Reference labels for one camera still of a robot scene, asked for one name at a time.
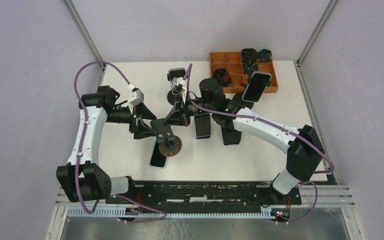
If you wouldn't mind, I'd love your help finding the black small phone stand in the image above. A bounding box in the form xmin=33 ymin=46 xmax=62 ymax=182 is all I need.
xmin=196 ymin=135 xmax=211 ymax=140

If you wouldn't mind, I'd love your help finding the lavender case phone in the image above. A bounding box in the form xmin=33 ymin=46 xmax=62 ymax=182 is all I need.
xmin=194 ymin=114 xmax=211 ymax=137

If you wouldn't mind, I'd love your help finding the dark green strap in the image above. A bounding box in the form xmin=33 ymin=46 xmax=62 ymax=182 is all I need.
xmin=256 ymin=48 xmax=273 ymax=64

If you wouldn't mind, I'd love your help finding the black round stand right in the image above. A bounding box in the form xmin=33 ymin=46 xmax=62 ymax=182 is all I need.
xmin=232 ymin=84 xmax=258 ymax=109

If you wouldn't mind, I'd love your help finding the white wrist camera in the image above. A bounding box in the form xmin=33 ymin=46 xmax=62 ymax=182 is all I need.
xmin=127 ymin=83 xmax=144 ymax=113
xmin=170 ymin=77 xmax=188 ymax=101

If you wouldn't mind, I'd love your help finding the white cable duct rail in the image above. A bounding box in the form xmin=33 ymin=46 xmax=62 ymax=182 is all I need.
xmin=66 ymin=205 xmax=292 ymax=220

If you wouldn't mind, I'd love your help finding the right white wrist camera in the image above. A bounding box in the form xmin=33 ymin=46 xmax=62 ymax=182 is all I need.
xmin=170 ymin=77 xmax=188 ymax=101

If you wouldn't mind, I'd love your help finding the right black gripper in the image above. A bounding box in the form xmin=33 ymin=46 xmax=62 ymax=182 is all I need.
xmin=163 ymin=91 xmax=215 ymax=127

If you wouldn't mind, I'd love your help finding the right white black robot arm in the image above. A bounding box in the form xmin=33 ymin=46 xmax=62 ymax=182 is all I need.
xmin=165 ymin=77 xmax=327 ymax=204

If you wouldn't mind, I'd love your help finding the light blue case phone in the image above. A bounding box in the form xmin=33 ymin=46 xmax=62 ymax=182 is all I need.
xmin=149 ymin=142 xmax=167 ymax=169

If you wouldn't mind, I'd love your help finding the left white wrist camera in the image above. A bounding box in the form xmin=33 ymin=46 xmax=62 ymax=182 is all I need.
xmin=127 ymin=83 xmax=144 ymax=113

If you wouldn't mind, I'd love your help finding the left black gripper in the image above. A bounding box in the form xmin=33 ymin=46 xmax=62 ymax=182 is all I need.
xmin=105 ymin=102 xmax=158 ymax=139

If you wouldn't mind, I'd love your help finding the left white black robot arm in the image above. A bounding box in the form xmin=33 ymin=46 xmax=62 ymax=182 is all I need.
xmin=56 ymin=84 xmax=157 ymax=203

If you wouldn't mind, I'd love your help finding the black wedge phone stand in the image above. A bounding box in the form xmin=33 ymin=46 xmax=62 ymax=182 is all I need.
xmin=221 ymin=127 xmax=242 ymax=146

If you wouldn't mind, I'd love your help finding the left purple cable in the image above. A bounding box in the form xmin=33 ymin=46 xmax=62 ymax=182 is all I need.
xmin=74 ymin=60 xmax=167 ymax=224

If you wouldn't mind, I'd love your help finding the pink case phone tilted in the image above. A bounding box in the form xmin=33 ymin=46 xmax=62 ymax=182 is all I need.
xmin=242 ymin=71 xmax=272 ymax=103

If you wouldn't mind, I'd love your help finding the black strap in tray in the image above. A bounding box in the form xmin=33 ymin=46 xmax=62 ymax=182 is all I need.
xmin=212 ymin=67 xmax=232 ymax=88

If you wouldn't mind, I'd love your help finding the black round stand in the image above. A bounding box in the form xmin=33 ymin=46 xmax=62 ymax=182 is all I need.
xmin=232 ymin=84 xmax=258 ymax=109
xmin=167 ymin=75 xmax=187 ymax=105

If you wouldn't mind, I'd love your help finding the grey case phone rear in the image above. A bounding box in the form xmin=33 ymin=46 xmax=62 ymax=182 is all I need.
xmin=168 ymin=67 xmax=186 ymax=94

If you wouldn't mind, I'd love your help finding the orange compartment tray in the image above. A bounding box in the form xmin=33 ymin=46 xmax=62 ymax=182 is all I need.
xmin=209 ymin=51 xmax=279 ymax=94

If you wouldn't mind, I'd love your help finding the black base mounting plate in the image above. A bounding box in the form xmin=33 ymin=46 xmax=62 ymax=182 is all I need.
xmin=123 ymin=180 xmax=302 ymax=213

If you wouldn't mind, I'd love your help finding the black strap top tray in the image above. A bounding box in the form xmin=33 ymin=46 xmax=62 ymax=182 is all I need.
xmin=241 ymin=47 xmax=259 ymax=64

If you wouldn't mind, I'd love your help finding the black round stand rear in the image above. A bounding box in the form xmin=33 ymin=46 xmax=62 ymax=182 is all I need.
xmin=167 ymin=75 xmax=187 ymax=105

